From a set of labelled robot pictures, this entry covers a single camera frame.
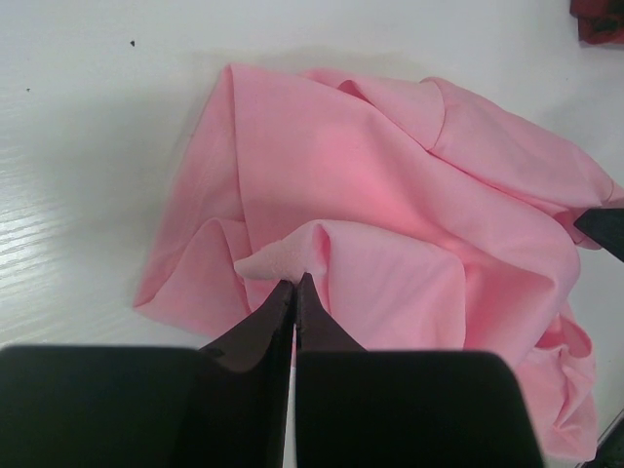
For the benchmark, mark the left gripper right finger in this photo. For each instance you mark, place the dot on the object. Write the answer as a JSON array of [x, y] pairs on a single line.
[[331, 397]]

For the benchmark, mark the red folded t shirt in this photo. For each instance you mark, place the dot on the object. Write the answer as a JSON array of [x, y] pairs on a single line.
[[600, 22]]

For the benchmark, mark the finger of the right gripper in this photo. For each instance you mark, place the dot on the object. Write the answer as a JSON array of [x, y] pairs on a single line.
[[604, 226]]

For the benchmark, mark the pink polo shirt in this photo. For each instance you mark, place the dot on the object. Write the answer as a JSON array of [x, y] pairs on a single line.
[[428, 217]]

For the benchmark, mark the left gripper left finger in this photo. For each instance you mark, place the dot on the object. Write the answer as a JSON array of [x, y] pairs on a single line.
[[245, 386]]

